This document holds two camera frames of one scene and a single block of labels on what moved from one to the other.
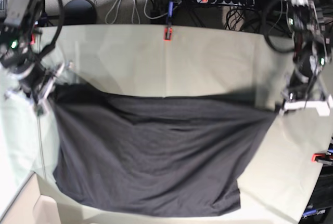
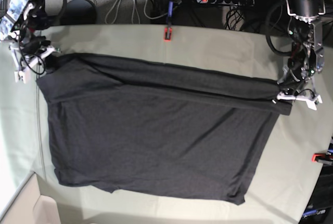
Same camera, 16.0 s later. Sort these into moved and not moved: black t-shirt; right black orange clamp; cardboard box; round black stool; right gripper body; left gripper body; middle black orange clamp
Moved: left gripper body; black t-shirt; right gripper body
Not moved: cardboard box; round black stool; right black orange clamp; middle black orange clamp
